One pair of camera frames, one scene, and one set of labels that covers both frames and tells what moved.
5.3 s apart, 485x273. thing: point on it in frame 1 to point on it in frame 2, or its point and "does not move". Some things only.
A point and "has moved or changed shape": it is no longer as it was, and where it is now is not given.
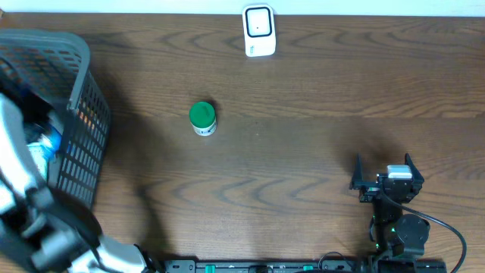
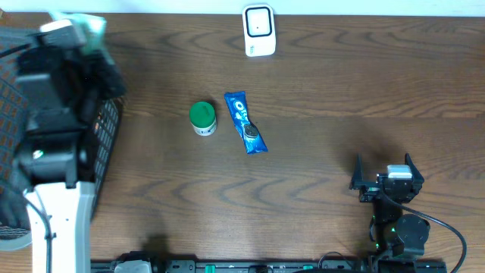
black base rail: x=384 y=265 does not move
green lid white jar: x=203 y=118 does not move
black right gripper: x=370 y=189 does not move
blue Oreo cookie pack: x=34 y=130 has moved or changed shape
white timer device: x=259 y=30 does not move
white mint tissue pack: x=40 y=152 has moved or changed shape
